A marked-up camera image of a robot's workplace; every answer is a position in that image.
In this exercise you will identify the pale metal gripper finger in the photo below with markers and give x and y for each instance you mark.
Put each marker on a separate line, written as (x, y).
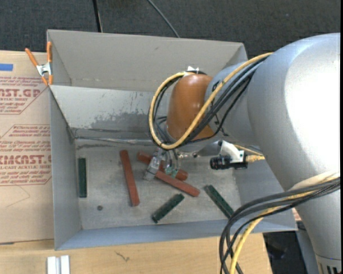
(148, 173)
(156, 164)

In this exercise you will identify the red-brown flat block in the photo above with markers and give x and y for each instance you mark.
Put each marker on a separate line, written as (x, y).
(180, 185)
(129, 178)
(180, 174)

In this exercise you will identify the dark green flat block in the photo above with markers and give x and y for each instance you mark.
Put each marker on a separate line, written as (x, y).
(168, 208)
(219, 201)
(82, 178)

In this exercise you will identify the grey metal bin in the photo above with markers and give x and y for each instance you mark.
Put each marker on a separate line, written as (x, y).
(108, 181)

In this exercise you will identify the brown cardboard board red print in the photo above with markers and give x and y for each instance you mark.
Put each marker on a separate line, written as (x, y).
(20, 141)

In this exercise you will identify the black cylinder on white bracket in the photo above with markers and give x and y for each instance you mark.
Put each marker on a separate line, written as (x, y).
(225, 162)

